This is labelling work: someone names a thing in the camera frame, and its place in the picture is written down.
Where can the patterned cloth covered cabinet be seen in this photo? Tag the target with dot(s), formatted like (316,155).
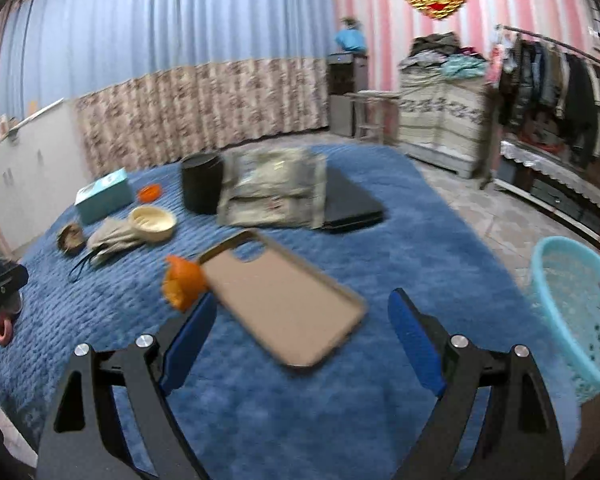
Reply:
(444,120)

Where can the pink round object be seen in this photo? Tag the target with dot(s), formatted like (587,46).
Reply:
(6,328)

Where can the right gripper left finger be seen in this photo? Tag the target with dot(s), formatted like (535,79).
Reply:
(83,437)

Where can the black laptop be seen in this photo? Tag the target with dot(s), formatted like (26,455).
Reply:
(348,207)

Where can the teal tissue box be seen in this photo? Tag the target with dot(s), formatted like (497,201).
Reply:
(104,196)

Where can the blue and floral curtain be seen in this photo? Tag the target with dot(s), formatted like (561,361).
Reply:
(156,80)

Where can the beige phone case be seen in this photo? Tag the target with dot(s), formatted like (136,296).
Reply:
(292,309)

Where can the small brown wad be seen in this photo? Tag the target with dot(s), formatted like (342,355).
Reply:
(71,240)

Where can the small orange peel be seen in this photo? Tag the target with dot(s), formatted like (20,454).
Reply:
(149,193)

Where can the light blue plastic basket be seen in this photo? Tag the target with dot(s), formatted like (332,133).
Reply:
(564,289)

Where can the black cylindrical canister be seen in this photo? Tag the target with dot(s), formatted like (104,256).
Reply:
(201,182)

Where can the cream plastic bowl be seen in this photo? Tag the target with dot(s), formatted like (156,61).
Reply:
(152,224)

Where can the low shelf with lace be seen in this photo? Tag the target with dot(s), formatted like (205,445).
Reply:
(546,182)

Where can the pile of clothes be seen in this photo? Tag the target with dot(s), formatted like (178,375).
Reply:
(444,54)

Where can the orange peel piece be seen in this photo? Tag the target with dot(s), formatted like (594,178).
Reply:
(183,283)

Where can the green grey foil packaging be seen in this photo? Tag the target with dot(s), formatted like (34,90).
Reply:
(273,188)

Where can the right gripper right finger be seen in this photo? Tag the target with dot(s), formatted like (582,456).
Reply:
(519,436)

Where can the blue quilted blanket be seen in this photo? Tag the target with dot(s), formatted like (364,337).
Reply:
(327,392)

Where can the clothes rack with garments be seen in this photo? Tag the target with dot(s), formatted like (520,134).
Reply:
(549,99)

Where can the blue cloth covered bottle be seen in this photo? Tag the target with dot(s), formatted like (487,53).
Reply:
(351,40)

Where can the white cabinet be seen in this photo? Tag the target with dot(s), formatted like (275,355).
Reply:
(42,166)

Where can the small white table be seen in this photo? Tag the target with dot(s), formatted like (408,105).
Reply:
(375,116)

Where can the black water dispenser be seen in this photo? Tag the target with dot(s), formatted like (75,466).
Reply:
(347,73)

